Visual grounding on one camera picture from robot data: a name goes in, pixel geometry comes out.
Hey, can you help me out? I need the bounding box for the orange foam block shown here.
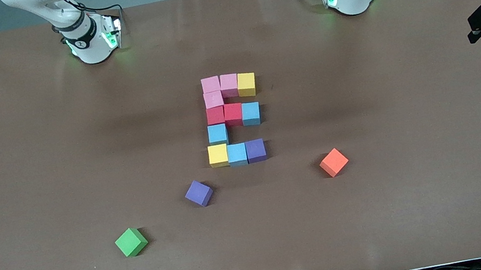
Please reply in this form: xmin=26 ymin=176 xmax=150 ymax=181
xmin=317 ymin=146 xmax=352 ymax=179

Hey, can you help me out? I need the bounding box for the yellow foam block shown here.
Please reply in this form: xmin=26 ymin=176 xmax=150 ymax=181
xmin=235 ymin=71 xmax=259 ymax=99
xmin=207 ymin=143 xmax=231 ymax=169

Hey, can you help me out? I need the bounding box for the blue foam block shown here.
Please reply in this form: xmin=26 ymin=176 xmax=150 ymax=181
xmin=207 ymin=123 xmax=230 ymax=147
xmin=240 ymin=101 xmax=263 ymax=128
xmin=226 ymin=142 xmax=250 ymax=168

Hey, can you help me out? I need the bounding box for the purple foam block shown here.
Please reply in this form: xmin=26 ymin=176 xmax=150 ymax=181
xmin=244 ymin=138 xmax=268 ymax=164
xmin=182 ymin=177 xmax=216 ymax=210

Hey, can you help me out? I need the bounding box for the pink foam block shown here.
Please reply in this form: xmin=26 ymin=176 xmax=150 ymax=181
xmin=218 ymin=72 xmax=241 ymax=99
xmin=203 ymin=90 xmax=225 ymax=110
xmin=201 ymin=76 xmax=222 ymax=95

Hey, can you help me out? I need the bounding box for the red foam block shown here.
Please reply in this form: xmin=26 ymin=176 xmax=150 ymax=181
xmin=205 ymin=106 xmax=227 ymax=127
xmin=222 ymin=101 xmax=246 ymax=129

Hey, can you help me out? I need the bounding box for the brown table cover sheet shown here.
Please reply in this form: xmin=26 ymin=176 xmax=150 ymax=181
xmin=0 ymin=0 xmax=481 ymax=270

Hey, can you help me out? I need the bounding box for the green foam block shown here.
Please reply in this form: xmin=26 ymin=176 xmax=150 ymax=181
xmin=113 ymin=225 xmax=151 ymax=260

